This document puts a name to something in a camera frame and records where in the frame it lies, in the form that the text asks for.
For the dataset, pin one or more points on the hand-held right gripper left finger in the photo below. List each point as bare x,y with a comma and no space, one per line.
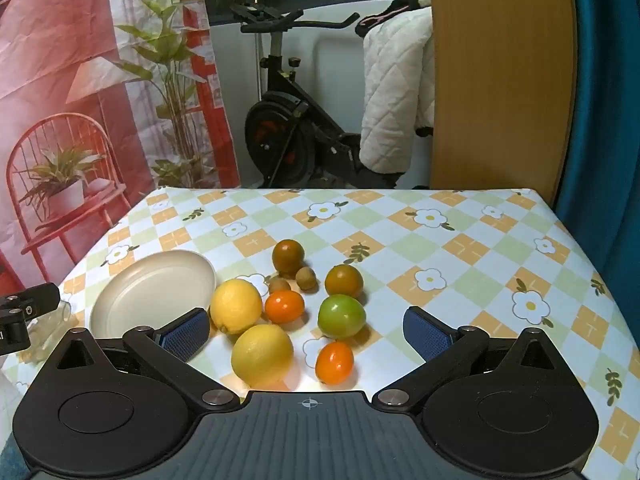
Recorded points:
187,334

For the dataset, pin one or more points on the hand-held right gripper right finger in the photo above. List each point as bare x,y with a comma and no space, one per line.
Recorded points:
425,334

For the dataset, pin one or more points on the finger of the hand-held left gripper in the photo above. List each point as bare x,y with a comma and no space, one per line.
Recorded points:
37,300
12,335

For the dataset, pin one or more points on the yellow lemon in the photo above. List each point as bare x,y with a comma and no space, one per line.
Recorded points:
262,355
235,305

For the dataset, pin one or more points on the cream plate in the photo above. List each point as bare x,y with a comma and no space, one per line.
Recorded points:
145,295

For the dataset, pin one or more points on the green round fruit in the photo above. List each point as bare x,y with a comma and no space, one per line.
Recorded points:
341,316

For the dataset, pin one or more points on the oval bright orange fruit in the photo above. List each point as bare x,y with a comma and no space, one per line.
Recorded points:
334,362

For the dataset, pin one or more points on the dark orange round fruit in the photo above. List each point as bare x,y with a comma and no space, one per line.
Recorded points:
288,256
343,280

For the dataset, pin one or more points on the round bright orange fruit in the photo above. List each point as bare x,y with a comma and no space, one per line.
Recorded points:
284,306

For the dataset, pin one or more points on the small brown longan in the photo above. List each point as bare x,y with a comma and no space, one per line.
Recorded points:
306,278
279,286

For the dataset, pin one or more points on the floral checkered tablecloth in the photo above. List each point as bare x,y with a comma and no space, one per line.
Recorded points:
450,285

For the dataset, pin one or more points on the red printed backdrop cloth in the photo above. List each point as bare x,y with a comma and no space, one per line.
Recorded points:
75,85

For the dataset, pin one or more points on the black exercise bike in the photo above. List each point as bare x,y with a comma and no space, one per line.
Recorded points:
280,135

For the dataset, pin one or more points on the white quilted jacket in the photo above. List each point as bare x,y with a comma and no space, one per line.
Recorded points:
390,110

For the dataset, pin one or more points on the wooden board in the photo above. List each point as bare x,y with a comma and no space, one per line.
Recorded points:
500,85

